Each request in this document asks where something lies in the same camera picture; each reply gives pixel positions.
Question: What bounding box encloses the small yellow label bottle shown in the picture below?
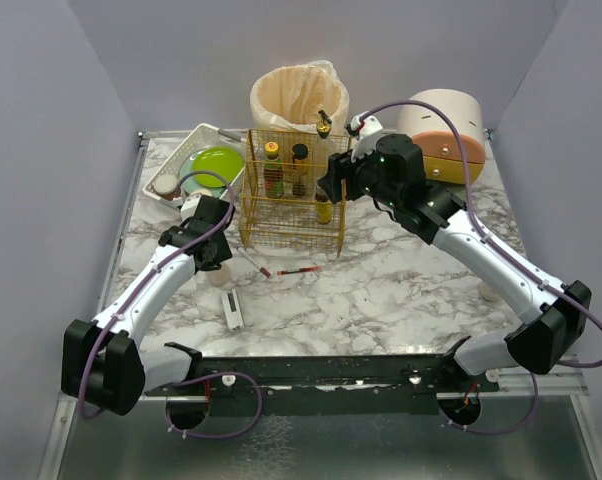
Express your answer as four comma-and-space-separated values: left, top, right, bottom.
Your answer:
315, 192, 332, 225

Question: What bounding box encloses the clear shaker green lid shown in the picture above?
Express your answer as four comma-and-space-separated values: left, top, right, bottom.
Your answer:
207, 264, 232, 288

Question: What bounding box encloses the clear glass oil bottle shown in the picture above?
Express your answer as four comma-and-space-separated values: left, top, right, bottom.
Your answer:
312, 110, 338, 177

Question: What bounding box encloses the gold spice jar black cap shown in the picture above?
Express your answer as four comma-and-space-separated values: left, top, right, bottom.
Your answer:
291, 143, 309, 198

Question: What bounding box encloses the red sauce bottle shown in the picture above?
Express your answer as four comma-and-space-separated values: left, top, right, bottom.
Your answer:
263, 141, 284, 199

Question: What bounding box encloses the light blue flower plate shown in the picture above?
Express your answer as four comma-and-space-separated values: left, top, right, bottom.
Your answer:
178, 152, 247, 194

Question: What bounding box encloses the white bottle black lid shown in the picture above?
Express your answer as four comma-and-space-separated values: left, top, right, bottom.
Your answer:
477, 281, 501, 303

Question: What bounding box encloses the green fried egg plate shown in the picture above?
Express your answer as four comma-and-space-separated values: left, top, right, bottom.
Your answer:
190, 147, 244, 188

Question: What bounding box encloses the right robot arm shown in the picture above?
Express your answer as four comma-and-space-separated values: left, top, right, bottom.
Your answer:
317, 134, 592, 376

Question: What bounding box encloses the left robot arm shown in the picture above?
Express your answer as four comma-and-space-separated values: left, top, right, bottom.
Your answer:
61, 196, 234, 415

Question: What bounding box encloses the white red marker pen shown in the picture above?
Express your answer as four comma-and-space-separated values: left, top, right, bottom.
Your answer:
237, 247, 272, 278

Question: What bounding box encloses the white rectangular case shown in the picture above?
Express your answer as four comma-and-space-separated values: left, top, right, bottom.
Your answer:
221, 289, 245, 331

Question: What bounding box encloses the round drawer organizer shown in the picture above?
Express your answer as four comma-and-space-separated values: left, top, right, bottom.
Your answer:
397, 89, 486, 185

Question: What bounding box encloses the red filled tube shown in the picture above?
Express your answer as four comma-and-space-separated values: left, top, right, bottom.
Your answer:
276, 266, 322, 276

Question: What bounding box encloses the bin with plastic bag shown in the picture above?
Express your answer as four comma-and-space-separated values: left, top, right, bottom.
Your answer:
250, 60, 350, 134

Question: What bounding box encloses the white plastic basket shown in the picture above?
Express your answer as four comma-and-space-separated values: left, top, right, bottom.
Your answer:
142, 123, 247, 210

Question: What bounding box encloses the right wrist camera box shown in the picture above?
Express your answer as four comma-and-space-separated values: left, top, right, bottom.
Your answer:
347, 114, 383, 160

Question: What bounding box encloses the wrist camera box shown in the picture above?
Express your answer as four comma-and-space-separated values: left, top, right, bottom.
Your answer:
180, 194, 202, 221
347, 114, 383, 160

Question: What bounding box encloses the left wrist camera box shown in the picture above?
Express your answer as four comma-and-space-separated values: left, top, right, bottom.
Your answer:
180, 194, 202, 221

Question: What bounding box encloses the gold wire rack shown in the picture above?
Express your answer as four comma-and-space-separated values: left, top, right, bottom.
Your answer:
239, 129, 350, 256

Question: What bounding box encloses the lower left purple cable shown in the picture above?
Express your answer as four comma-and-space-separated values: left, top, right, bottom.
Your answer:
164, 372, 263, 442

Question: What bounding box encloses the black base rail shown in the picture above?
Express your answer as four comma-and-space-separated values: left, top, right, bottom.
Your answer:
146, 351, 498, 417

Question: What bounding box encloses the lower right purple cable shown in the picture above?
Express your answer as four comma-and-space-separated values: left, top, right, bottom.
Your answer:
436, 372, 540, 435

